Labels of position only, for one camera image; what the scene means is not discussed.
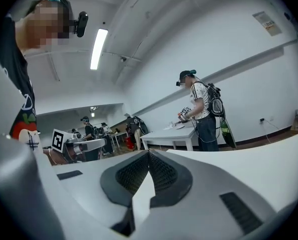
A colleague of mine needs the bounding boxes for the person's left forearm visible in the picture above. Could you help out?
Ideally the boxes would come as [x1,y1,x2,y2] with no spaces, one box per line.
[42,147,68,166]

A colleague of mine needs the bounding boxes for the white table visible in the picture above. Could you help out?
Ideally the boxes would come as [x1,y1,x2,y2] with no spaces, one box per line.
[140,123,198,152]
[108,131,128,145]

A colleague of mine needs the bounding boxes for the long ceiling light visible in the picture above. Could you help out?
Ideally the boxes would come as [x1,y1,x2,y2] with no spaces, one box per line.
[89,28,109,71]

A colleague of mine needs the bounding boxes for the paper wall poster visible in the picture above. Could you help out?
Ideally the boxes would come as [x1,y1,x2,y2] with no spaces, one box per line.
[252,10,282,37]

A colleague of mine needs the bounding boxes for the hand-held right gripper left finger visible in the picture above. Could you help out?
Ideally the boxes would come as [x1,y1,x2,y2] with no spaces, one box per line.
[52,148,149,240]

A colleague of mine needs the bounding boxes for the person's black printed t-shirt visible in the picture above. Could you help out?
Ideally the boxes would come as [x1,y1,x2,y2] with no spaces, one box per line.
[0,13,43,147]

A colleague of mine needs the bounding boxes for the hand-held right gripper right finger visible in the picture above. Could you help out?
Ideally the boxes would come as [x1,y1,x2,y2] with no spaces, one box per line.
[148,148,277,240]

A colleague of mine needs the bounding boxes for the thin wrist bracelet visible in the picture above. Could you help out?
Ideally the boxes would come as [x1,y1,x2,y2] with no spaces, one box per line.
[48,147,59,166]

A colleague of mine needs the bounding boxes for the black head-mounted camera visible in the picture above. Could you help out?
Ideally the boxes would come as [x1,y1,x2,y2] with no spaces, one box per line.
[73,10,89,38]

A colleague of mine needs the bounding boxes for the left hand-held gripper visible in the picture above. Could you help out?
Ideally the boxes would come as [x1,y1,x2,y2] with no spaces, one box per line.
[51,128,107,164]

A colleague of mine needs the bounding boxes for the white wall trunking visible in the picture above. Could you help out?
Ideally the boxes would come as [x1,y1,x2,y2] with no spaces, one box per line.
[125,38,298,116]

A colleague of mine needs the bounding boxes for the thin wall cable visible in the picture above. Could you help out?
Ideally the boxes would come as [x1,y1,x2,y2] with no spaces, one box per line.
[262,120,281,145]

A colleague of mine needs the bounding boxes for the green and black bag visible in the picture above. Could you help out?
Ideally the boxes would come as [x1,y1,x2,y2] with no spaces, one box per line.
[220,117,237,150]

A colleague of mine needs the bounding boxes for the person's head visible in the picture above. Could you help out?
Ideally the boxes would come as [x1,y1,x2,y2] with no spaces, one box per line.
[15,0,76,52]

